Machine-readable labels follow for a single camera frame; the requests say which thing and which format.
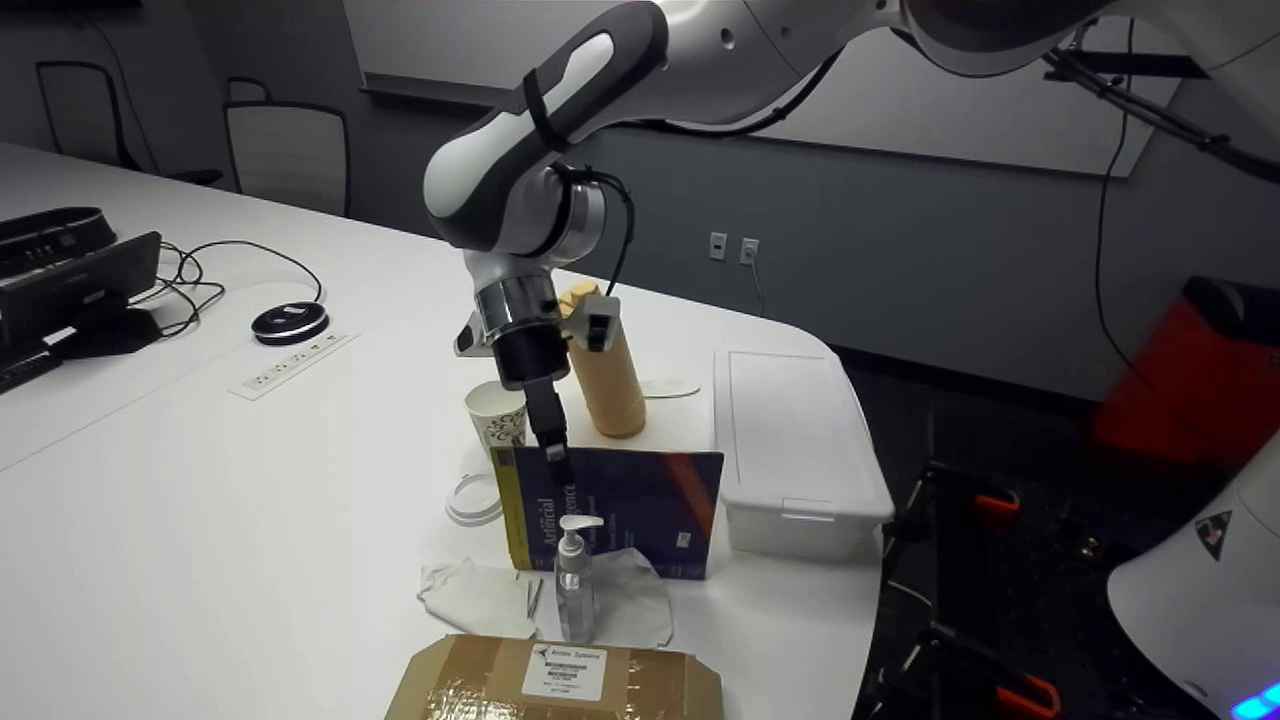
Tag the wall whiteboard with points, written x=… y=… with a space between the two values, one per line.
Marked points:
x=440 y=45

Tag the blue box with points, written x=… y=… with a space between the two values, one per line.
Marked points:
x=624 y=513

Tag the clear plastic cup lid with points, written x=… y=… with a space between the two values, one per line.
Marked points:
x=466 y=513

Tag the white paper cup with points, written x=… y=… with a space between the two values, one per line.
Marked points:
x=496 y=419

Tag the black stand with orange clamps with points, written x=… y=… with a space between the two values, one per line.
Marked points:
x=995 y=506

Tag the red bin with black top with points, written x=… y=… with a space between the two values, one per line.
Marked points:
x=1184 y=381

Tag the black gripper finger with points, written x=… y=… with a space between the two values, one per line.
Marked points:
x=540 y=419
x=557 y=426

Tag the white paper table label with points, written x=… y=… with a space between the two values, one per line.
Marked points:
x=285 y=367

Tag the white wall outlet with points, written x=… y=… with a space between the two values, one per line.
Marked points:
x=750 y=249
x=718 y=245

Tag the clear pump sanitizer bottle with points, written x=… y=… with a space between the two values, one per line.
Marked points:
x=572 y=585

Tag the black overhead camera boom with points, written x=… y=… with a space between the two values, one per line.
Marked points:
x=1144 y=102

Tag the dark framed meeting chair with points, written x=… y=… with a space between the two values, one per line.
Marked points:
x=85 y=112

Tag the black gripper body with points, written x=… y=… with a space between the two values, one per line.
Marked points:
x=533 y=363

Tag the flat cardboard box with label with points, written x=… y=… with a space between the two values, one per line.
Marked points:
x=482 y=681

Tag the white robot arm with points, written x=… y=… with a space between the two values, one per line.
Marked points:
x=665 y=62

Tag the white plastic lidded container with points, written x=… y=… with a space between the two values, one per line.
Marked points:
x=803 y=441

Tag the black round puck speaker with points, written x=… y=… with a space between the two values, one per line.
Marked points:
x=291 y=321

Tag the white machine with blue light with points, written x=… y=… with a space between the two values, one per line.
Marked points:
x=1201 y=602

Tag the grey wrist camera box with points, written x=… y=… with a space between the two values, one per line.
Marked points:
x=602 y=325

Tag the crumpled white plastic bag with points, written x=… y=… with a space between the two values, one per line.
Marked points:
x=474 y=599

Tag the black conference device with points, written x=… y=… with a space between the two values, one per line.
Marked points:
x=62 y=302

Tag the white-backed meeting chair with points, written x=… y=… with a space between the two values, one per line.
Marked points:
x=285 y=159

